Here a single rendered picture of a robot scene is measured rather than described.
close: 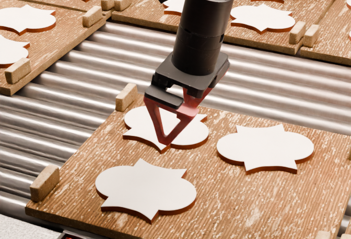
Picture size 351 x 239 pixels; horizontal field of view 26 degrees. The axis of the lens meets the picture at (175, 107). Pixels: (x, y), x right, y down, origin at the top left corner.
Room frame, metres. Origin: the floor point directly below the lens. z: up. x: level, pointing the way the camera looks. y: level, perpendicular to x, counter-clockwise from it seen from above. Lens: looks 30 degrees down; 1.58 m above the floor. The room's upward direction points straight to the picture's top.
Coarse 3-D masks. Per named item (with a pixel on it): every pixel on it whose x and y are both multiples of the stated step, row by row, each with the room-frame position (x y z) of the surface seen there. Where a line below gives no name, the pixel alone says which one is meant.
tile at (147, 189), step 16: (112, 176) 0.89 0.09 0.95; (128, 176) 0.89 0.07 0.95; (144, 176) 0.89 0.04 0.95; (160, 176) 0.89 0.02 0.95; (176, 176) 0.89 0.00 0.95; (112, 192) 0.85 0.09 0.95; (128, 192) 0.85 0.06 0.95; (144, 192) 0.85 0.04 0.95; (160, 192) 0.85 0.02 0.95; (176, 192) 0.85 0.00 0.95; (192, 192) 0.85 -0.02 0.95; (112, 208) 0.82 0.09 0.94; (128, 208) 0.82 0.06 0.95; (144, 208) 0.82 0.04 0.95; (160, 208) 0.82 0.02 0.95; (176, 208) 0.82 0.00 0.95
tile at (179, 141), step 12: (144, 108) 1.09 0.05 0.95; (132, 120) 1.05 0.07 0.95; (144, 120) 1.05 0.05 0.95; (168, 120) 1.05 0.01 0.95; (192, 120) 1.05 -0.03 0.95; (204, 120) 1.06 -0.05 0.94; (132, 132) 1.01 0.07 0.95; (144, 132) 1.01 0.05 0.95; (168, 132) 1.01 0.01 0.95; (192, 132) 1.01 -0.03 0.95; (204, 132) 1.01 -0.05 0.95; (156, 144) 0.98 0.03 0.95; (180, 144) 0.98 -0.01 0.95; (192, 144) 0.98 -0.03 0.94
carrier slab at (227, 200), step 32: (224, 128) 1.04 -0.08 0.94; (288, 128) 1.04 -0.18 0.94; (96, 160) 0.95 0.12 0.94; (128, 160) 0.95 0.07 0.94; (160, 160) 0.95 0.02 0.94; (192, 160) 0.95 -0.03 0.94; (320, 160) 0.95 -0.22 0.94; (64, 192) 0.87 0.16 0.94; (96, 192) 0.87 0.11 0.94; (224, 192) 0.87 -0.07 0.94; (256, 192) 0.87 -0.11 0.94; (288, 192) 0.87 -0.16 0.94; (320, 192) 0.87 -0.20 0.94; (64, 224) 0.81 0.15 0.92; (96, 224) 0.80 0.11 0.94; (128, 224) 0.80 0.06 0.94; (160, 224) 0.80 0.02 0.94; (192, 224) 0.80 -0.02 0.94; (224, 224) 0.80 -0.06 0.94; (256, 224) 0.80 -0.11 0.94; (288, 224) 0.80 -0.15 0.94; (320, 224) 0.80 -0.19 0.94
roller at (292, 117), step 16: (64, 64) 1.30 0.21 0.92; (96, 80) 1.25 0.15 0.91; (112, 80) 1.24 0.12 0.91; (128, 80) 1.24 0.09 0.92; (144, 80) 1.23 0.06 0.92; (208, 96) 1.17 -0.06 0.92; (224, 96) 1.17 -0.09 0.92; (240, 112) 1.14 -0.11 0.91; (256, 112) 1.13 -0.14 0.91; (272, 112) 1.12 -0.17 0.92; (288, 112) 1.12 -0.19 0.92; (304, 112) 1.12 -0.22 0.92; (320, 128) 1.08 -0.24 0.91; (336, 128) 1.07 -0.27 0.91
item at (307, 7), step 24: (120, 0) 1.52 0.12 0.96; (144, 0) 1.58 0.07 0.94; (168, 0) 1.56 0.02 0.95; (240, 0) 1.58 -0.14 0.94; (264, 0) 1.58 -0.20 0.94; (288, 0) 1.58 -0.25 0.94; (312, 0) 1.58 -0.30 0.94; (144, 24) 1.48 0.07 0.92; (168, 24) 1.45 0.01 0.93; (240, 24) 1.43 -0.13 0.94; (264, 24) 1.43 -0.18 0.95; (288, 24) 1.43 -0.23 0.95; (312, 24) 1.45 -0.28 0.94; (264, 48) 1.36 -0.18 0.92; (288, 48) 1.34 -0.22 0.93
